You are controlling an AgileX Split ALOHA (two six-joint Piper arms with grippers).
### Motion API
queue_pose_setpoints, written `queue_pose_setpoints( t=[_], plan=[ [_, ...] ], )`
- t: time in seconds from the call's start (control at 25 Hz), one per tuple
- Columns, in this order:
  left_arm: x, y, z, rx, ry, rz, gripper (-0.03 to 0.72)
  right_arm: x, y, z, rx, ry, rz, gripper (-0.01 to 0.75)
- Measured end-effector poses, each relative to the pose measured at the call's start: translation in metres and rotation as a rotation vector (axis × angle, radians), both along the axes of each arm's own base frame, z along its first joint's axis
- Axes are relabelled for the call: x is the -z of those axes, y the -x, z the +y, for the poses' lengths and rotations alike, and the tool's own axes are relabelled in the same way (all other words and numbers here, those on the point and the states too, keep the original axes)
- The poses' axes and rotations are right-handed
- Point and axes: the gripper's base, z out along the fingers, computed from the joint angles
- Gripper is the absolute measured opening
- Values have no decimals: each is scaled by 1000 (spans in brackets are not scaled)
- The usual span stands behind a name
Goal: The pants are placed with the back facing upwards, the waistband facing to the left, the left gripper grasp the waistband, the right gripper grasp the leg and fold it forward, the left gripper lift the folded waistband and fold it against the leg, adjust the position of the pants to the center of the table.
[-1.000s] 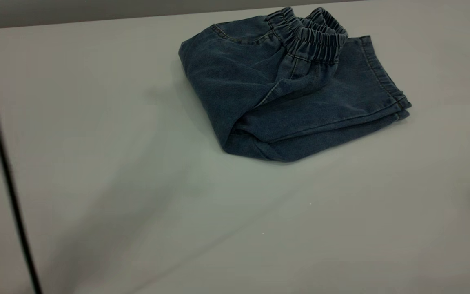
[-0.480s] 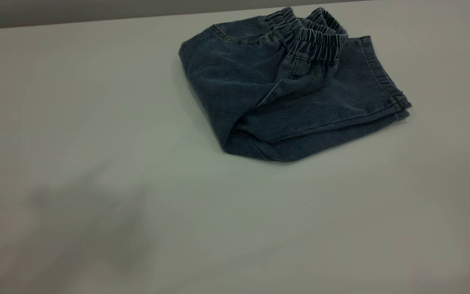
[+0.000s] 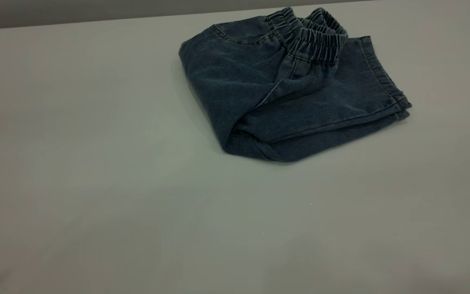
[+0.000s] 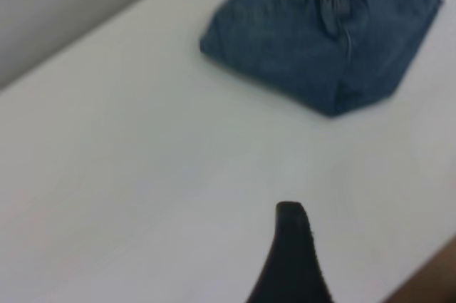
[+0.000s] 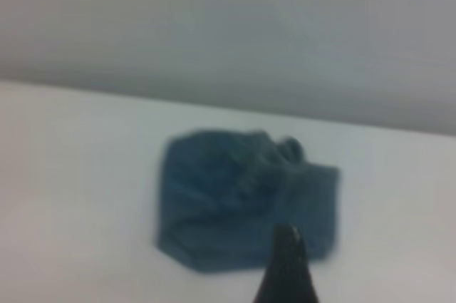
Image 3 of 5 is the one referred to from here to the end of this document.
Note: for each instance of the blue denim shorts with print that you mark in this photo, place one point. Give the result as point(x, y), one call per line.
point(284, 94)

